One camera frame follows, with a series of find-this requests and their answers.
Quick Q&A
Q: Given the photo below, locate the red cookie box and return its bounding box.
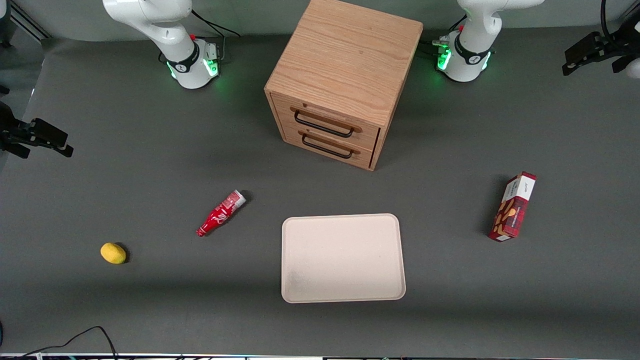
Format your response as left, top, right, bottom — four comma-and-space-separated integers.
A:
488, 171, 537, 243

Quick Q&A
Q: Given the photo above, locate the beige plastic tray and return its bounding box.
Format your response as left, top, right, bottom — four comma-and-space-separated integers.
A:
281, 213, 407, 304

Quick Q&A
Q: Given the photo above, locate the wooden drawer cabinet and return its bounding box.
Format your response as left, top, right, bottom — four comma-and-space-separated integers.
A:
264, 0, 424, 172

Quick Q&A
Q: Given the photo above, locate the wooden drawer front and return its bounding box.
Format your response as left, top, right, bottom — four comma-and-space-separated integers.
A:
280, 122, 377, 169
271, 93, 382, 150

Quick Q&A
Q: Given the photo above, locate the red soda bottle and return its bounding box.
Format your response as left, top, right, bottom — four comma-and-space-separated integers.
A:
196, 190, 247, 238

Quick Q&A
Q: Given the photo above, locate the dark grey table mat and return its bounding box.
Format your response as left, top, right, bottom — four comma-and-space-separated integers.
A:
0, 22, 640, 357

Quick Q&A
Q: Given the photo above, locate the yellow lemon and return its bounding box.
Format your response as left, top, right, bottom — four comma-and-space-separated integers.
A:
100, 242, 127, 265

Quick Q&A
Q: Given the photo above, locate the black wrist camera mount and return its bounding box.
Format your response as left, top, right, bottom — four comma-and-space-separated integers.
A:
562, 20, 640, 77
0, 101, 74, 160

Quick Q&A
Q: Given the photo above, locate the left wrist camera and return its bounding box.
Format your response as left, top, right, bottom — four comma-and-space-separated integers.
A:
564, 31, 602, 63

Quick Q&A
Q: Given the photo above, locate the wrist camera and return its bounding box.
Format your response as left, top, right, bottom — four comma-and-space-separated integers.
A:
564, 31, 602, 63
30, 118, 69, 149

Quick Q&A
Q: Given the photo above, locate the black drawer handle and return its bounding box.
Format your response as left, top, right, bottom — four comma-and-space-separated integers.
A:
301, 133, 355, 160
293, 110, 356, 139

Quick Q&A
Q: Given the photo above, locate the black arm base cable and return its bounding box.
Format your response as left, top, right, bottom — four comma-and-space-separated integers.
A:
190, 9, 241, 38

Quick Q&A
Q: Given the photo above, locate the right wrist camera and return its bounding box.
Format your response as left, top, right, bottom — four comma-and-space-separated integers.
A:
30, 118, 69, 149

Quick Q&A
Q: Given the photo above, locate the black floor cable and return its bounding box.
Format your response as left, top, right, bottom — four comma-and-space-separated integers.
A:
0, 326, 119, 360

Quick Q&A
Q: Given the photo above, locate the metal frame rail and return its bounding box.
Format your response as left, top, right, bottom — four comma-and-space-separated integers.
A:
9, 0, 52, 41

